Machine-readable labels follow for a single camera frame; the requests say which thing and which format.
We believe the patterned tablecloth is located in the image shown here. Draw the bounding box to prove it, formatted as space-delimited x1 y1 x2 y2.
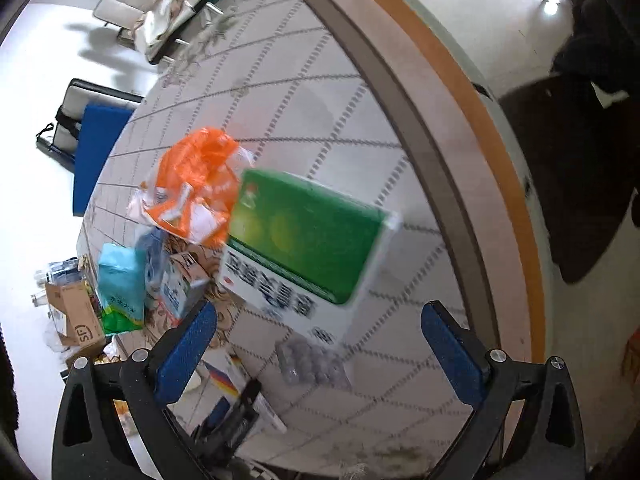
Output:
75 0 547 480

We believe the black jacket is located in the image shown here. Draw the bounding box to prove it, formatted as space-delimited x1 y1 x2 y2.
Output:
550 0 640 96

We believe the blue plastic bag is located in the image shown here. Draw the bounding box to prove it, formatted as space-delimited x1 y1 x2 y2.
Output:
136 227 168 311

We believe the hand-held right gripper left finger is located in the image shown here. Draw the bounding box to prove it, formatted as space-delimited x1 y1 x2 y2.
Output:
51 300 236 480

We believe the orange snack box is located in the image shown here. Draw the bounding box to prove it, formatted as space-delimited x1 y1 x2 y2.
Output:
620 327 640 386

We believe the orange plastic bag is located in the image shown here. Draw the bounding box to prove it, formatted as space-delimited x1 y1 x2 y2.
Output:
126 127 256 248

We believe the white chair with black frame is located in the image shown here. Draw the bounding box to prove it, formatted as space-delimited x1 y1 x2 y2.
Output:
36 78 143 171

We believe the black rectangular object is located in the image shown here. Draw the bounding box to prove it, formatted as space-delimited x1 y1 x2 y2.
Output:
200 380 263 461

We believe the small brown white carton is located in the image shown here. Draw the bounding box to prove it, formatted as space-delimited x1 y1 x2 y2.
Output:
160 252 211 318

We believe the white box with coloured stripes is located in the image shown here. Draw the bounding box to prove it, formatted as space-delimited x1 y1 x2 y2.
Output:
206 352 251 402

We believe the dark wooden chair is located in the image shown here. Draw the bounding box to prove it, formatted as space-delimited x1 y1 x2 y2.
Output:
500 77 640 283

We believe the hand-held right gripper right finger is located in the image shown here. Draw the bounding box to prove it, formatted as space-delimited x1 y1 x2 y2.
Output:
420 300 587 480

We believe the brown cardboard box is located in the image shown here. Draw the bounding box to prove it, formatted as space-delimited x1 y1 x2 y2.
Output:
44 280 107 351

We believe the blue board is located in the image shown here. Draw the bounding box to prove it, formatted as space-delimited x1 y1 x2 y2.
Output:
72 104 136 218

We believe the beige tote bag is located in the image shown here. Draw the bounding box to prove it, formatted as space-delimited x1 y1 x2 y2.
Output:
134 0 201 61

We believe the teal tissue packet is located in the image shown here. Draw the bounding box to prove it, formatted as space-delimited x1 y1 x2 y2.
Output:
97 243 147 336

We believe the clear blister pack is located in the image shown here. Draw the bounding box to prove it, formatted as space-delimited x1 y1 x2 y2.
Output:
274 337 351 389

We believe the green and white medicine box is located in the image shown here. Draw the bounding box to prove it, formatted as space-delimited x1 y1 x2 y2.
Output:
218 168 403 346

